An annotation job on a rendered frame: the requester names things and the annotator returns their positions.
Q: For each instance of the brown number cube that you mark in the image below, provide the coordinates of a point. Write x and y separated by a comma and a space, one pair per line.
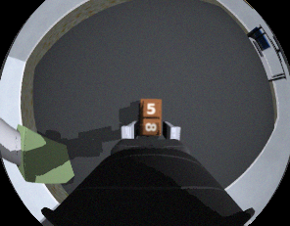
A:
151, 108
150, 126

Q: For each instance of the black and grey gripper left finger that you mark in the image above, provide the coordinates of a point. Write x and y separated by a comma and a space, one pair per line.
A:
130, 131

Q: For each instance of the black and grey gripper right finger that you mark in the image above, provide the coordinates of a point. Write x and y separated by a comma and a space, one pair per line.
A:
170, 131

